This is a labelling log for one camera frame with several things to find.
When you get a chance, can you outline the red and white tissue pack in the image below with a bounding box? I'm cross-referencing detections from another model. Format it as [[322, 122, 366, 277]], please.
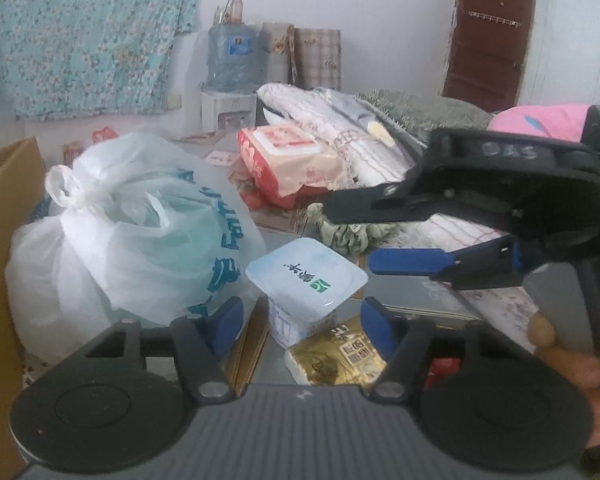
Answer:
[[237, 125, 343, 208]]

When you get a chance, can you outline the teal floral wall cloth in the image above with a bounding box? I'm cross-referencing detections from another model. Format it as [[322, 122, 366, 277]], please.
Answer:
[[0, 0, 201, 121]]

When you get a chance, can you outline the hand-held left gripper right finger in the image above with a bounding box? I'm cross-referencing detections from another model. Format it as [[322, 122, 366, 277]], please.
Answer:
[[361, 296, 513, 403]]

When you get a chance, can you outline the pale yellow tag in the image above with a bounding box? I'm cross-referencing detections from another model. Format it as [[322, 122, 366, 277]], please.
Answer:
[[369, 121, 396, 147]]

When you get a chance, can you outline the cardboard box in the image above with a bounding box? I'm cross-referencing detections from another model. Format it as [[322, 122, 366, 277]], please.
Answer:
[[0, 137, 48, 480]]

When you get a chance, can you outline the person's right hand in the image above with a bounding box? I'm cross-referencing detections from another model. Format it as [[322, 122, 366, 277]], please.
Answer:
[[527, 315, 600, 453]]

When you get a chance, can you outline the green floral scrunched cloth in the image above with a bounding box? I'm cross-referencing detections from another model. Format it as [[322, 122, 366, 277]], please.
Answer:
[[307, 202, 401, 256]]

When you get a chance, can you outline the white blanket with coloured stitching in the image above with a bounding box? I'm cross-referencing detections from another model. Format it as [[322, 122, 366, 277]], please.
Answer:
[[257, 82, 536, 261]]

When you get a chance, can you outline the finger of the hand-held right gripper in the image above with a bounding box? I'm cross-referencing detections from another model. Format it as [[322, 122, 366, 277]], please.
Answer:
[[325, 180, 421, 224], [369, 247, 523, 292]]

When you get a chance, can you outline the pale blue cloth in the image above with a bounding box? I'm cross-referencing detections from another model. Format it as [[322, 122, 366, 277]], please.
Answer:
[[315, 87, 386, 136]]

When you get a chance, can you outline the metal hook rail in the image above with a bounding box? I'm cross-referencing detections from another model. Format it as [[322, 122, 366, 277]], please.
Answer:
[[467, 10, 523, 28]]

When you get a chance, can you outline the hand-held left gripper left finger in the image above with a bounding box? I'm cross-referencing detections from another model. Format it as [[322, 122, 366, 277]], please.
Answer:
[[85, 296, 245, 406]]

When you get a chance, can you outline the white panelled cabinet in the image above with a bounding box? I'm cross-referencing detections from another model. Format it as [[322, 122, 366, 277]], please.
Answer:
[[520, 0, 600, 111]]

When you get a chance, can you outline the white water dispenser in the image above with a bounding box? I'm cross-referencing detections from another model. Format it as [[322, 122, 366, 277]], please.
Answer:
[[200, 87, 258, 133]]

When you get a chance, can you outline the pale jar with sticks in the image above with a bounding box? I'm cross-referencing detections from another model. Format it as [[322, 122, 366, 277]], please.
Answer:
[[212, 0, 246, 26]]

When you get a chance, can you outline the gold foil packet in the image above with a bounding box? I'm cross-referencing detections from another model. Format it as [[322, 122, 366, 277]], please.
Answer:
[[285, 315, 388, 387]]

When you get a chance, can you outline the pink jacket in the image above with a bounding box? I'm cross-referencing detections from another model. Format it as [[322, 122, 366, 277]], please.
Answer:
[[487, 104, 593, 143]]

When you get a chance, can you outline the plaid fabric panel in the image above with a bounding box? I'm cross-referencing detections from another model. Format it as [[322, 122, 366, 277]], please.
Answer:
[[292, 27, 342, 92]]

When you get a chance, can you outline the blue water bottle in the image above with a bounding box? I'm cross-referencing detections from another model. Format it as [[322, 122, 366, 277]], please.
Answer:
[[207, 22, 258, 92]]

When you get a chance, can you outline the white plastic bag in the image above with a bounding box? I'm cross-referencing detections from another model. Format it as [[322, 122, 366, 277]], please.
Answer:
[[5, 132, 267, 363]]

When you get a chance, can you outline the brown wooden door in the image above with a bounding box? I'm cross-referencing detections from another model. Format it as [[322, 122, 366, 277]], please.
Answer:
[[440, 0, 538, 113]]

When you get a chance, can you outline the pale fabric panel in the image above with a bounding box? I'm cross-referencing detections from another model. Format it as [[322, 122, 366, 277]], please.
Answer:
[[257, 22, 295, 88]]

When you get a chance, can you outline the grey blanket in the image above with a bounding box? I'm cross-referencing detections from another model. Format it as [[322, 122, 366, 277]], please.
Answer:
[[380, 125, 441, 163]]

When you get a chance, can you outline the white plastic tub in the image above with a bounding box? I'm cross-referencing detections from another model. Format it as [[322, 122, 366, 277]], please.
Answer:
[[245, 239, 368, 348]]

